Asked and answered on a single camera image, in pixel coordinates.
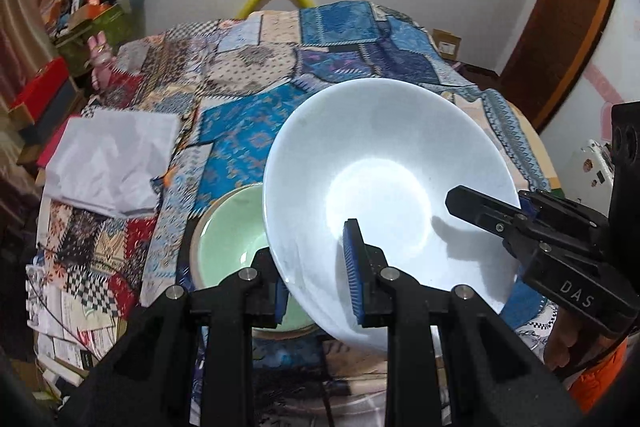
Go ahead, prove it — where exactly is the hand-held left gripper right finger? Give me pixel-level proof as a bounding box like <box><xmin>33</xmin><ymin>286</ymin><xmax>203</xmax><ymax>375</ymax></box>
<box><xmin>341</xmin><ymin>218</ymin><xmax>584</xmax><ymax>427</ymax></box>

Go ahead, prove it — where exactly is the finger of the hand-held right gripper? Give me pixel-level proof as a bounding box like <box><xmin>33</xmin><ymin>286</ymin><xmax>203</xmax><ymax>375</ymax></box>
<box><xmin>518</xmin><ymin>190</ymin><xmax>609</xmax><ymax>259</ymax></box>
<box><xmin>444</xmin><ymin>184</ymin><xmax>552</xmax><ymax>279</ymax></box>

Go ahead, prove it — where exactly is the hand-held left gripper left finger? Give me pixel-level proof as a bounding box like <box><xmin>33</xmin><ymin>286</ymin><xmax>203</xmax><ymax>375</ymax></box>
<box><xmin>64</xmin><ymin>247</ymin><xmax>291</xmax><ymax>427</ymax></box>

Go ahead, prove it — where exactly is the white bowl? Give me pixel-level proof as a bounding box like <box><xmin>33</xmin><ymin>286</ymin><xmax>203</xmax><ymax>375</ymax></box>
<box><xmin>262</xmin><ymin>79</ymin><xmax>522</xmax><ymax>357</ymax></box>

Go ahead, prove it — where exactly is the person's right hand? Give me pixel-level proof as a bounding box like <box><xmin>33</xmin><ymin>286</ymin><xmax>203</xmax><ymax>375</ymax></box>
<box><xmin>543</xmin><ymin>309</ymin><xmax>584</xmax><ymax>371</ymax></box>

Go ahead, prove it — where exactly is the white appliance with stickers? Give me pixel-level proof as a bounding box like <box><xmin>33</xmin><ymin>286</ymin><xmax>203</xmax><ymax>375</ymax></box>
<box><xmin>558</xmin><ymin>138</ymin><xmax>617</xmax><ymax>204</ymax></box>

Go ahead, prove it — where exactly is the small cardboard box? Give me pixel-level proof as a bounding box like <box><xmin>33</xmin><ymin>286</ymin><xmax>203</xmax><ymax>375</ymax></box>
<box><xmin>430</xmin><ymin>28</ymin><xmax>463</xmax><ymax>58</ymax></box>

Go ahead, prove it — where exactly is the brown wooden door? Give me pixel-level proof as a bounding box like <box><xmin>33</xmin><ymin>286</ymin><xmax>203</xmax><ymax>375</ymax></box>
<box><xmin>498</xmin><ymin>0</ymin><xmax>624</xmax><ymax>136</ymax></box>

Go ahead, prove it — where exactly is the stack of papers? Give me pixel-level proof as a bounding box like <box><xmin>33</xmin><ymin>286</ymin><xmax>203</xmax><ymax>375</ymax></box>
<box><xmin>25</xmin><ymin>252</ymin><xmax>136</xmax><ymax>403</ymax></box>

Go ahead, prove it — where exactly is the white folded cloth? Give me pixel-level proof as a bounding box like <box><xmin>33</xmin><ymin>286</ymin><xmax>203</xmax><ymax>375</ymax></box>
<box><xmin>43</xmin><ymin>108</ymin><xmax>182</xmax><ymax>219</ymax></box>

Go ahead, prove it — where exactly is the patchwork printed blanket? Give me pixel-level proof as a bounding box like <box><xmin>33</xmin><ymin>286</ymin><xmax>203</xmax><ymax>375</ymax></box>
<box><xmin>37</xmin><ymin>0</ymin><xmax>557</xmax><ymax>427</ymax></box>

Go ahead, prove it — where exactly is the dark grey box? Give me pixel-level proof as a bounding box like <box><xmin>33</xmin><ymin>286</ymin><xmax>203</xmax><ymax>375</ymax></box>
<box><xmin>17</xmin><ymin>79</ymin><xmax>86</xmax><ymax>143</ymax></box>

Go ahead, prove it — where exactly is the pink bunny toy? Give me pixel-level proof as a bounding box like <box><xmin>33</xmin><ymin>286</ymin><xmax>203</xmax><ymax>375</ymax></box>
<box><xmin>87</xmin><ymin>31</ymin><xmax>120</xmax><ymax>92</ymax></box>

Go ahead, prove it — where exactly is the red box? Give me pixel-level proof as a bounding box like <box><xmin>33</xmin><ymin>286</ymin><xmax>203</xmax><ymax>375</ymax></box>
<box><xmin>8</xmin><ymin>55</ymin><xmax>70</xmax><ymax>116</ymax></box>

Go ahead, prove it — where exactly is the striped brown curtain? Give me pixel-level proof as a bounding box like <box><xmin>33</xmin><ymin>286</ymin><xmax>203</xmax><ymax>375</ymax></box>
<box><xmin>0</xmin><ymin>0</ymin><xmax>59</xmax><ymax>118</ymax></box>

